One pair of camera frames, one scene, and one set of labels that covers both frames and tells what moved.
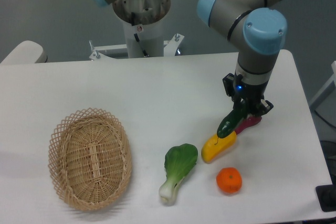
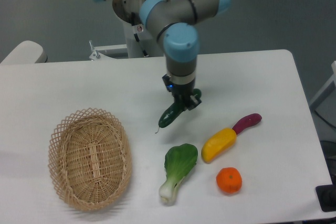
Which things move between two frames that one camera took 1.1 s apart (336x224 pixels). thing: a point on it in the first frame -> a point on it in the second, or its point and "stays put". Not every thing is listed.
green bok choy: [179, 159] stays put
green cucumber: [230, 123] -> [173, 113]
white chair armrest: [27, 52] stays put
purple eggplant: [248, 123] stays put
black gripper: [247, 96] -> [180, 87]
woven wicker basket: [90, 158] stays put
